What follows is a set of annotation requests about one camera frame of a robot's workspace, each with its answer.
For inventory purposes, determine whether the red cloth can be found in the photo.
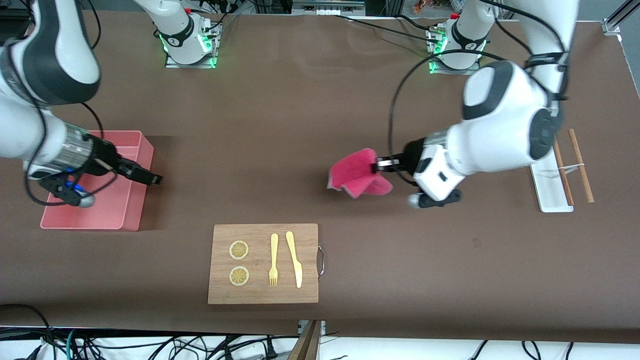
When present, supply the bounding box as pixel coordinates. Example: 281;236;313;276
327;148;394;200

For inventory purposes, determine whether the pink plastic bin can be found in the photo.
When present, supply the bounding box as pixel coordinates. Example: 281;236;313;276
40;130;155;232

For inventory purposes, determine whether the brown table cover sheet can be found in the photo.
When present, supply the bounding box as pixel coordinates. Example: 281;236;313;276
0;9;640;345

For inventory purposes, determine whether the white rack base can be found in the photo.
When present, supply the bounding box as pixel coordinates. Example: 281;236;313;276
529;149;575;213

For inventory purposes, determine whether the wooden rack rod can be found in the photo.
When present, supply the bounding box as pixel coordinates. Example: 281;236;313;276
552;137;575;207
568;129;596;204

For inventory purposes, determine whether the yellow plastic knife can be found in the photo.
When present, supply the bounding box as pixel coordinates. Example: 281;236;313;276
285;231;303;289

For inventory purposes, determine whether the yellow plastic fork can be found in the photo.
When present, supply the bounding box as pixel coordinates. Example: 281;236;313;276
268;233;280;287

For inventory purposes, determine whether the wooden cutting board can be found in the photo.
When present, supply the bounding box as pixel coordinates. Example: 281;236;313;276
207;223;326;305

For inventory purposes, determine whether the grey power strip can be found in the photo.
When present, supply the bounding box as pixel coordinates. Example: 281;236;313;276
292;0;367;16

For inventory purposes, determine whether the wooden beam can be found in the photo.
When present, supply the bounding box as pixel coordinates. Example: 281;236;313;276
288;320;323;360

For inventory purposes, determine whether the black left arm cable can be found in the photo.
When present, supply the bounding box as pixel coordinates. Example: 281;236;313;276
387;0;572;162

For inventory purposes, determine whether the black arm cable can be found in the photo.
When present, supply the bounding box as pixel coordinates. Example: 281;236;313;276
387;0;572;162
0;0;121;209

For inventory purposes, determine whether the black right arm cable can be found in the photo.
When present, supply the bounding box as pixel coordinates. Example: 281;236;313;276
0;0;121;209

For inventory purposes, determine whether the black cable on table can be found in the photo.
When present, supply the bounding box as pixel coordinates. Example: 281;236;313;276
334;14;444;46

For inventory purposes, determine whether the metal table bracket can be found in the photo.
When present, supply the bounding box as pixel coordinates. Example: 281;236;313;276
298;320;327;337

